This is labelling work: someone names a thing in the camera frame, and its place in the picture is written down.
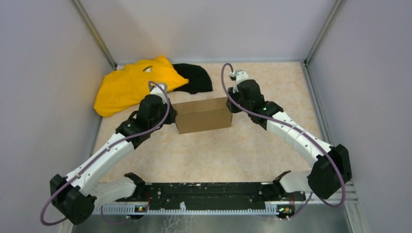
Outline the brown cardboard box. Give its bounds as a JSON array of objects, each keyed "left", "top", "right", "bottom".
[{"left": 172, "top": 97, "right": 233, "bottom": 134}]

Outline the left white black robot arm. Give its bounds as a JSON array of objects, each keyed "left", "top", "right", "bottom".
[{"left": 48, "top": 93, "right": 176, "bottom": 225}]

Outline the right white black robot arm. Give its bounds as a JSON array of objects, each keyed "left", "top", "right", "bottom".
[{"left": 224, "top": 79, "right": 352, "bottom": 202}]

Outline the yellow shirt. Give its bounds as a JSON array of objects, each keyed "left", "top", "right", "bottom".
[{"left": 94, "top": 56, "right": 189, "bottom": 117}]

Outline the black cloth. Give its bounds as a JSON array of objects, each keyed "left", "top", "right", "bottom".
[{"left": 173, "top": 63, "right": 213, "bottom": 95}]

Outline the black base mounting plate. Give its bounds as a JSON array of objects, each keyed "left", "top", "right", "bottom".
[{"left": 119, "top": 182, "right": 306, "bottom": 211}]

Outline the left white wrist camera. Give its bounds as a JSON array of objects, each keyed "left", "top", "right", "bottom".
[{"left": 148, "top": 83, "right": 168, "bottom": 104}]

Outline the aluminium frame rail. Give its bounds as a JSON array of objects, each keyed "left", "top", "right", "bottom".
[{"left": 66, "top": 182, "right": 359, "bottom": 216}]

